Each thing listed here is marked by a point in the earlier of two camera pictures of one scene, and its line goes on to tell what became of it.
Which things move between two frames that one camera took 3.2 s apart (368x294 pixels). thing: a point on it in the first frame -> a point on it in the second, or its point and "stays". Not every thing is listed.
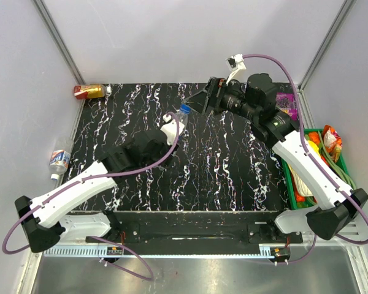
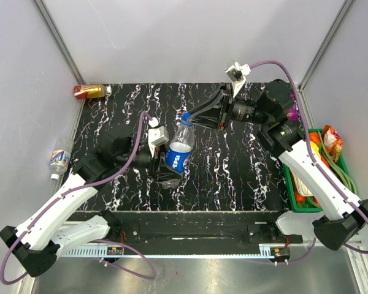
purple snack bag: [286, 102] stays
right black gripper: [211, 97] -> [216, 112]
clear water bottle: [61, 157] stays
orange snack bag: [332, 141] stays
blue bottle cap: [185, 109] -> [186, 119]
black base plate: [198, 228] stays
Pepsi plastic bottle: [182, 116] -> [179, 152]
